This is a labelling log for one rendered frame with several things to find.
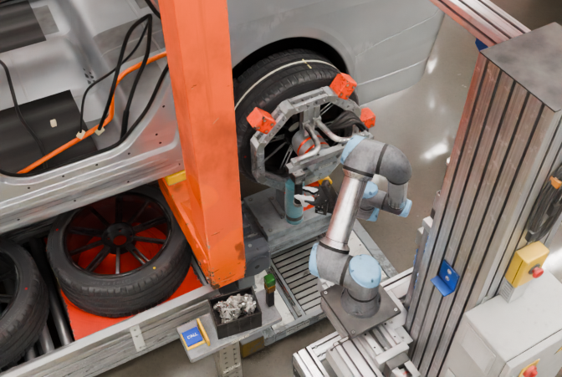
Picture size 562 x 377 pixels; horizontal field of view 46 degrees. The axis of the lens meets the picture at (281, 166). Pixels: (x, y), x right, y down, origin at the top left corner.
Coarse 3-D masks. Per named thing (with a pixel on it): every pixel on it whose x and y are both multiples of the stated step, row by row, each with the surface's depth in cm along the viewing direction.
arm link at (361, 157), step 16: (352, 144) 233; (368, 144) 233; (384, 144) 233; (352, 160) 233; (368, 160) 232; (352, 176) 234; (368, 176) 233; (352, 192) 234; (336, 208) 237; (352, 208) 235; (336, 224) 236; (352, 224) 237; (320, 240) 239; (336, 240) 236; (320, 256) 236; (336, 256) 234; (320, 272) 236; (336, 272) 234
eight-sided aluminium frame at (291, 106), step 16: (304, 96) 283; (320, 96) 283; (336, 96) 286; (288, 112) 278; (352, 128) 307; (256, 144) 284; (256, 160) 290; (256, 176) 299; (272, 176) 310; (320, 176) 321
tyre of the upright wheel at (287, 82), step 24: (264, 72) 288; (288, 72) 285; (312, 72) 286; (336, 72) 298; (240, 96) 290; (264, 96) 281; (288, 96) 284; (240, 120) 287; (240, 144) 290; (336, 144) 324; (240, 168) 302
